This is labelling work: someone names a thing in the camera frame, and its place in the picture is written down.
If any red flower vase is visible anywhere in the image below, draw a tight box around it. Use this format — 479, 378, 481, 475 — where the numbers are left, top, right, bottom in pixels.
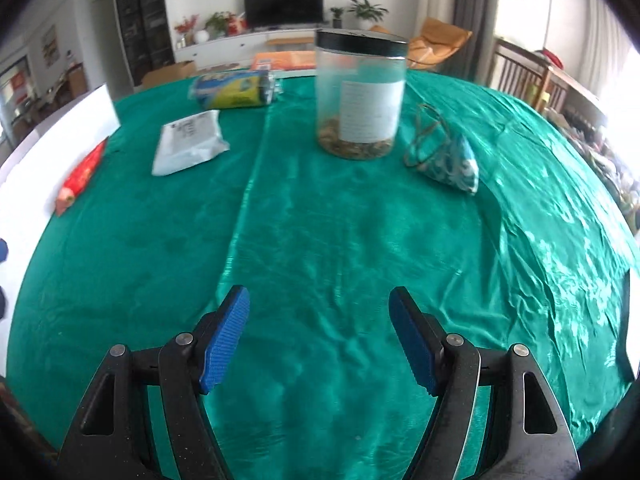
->
174, 14, 198, 49

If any orange lounge chair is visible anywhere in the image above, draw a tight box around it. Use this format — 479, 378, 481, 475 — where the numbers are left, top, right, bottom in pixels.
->
369, 16, 474, 72

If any blue yellow wrapped roll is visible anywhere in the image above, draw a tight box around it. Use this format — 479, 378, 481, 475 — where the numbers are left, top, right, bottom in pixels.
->
189, 70, 281, 110

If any brown cardboard box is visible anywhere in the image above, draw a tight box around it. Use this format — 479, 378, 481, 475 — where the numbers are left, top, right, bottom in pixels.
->
142, 61, 196, 89

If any grey curtain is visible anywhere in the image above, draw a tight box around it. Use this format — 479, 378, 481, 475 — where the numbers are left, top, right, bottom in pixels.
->
444, 0, 498, 84

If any red snack packet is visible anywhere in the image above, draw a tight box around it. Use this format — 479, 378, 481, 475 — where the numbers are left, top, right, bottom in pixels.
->
54, 139, 108, 216

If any white tv cabinet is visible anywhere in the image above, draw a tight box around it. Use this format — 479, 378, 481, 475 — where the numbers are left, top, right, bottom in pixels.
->
175, 27, 316, 70

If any blue patterned triangular pouch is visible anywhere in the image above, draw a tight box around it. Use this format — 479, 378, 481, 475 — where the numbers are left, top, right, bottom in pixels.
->
404, 102, 480, 196

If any green potted plant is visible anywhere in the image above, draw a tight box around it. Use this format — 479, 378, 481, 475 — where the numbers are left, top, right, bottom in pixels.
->
348, 0, 390, 30

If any small wooden side table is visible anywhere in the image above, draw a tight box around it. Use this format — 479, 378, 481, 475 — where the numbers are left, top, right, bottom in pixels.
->
266, 36, 314, 51

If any black flat television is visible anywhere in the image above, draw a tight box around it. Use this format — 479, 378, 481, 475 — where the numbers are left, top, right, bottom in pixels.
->
243, 0, 324, 29

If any small potted plant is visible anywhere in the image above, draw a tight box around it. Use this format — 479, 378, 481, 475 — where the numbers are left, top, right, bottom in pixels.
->
330, 6, 345, 28

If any orange book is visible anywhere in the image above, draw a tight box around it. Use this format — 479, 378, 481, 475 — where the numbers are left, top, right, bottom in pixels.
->
252, 51, 317, 72

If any grey plastic mailer bag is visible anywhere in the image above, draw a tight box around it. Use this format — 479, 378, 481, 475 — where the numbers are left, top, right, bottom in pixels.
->
152, 110, 230, 177

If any dark glass display cabinet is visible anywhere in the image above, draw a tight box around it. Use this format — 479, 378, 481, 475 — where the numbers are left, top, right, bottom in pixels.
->
114, 0, 175, 88

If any white cardboard box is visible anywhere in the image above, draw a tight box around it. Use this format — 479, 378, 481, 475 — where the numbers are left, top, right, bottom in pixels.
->
1, 84, 120, 375

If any clear jar black lid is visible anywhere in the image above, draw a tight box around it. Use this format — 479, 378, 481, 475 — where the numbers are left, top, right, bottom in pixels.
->
316, 28, 409, 160

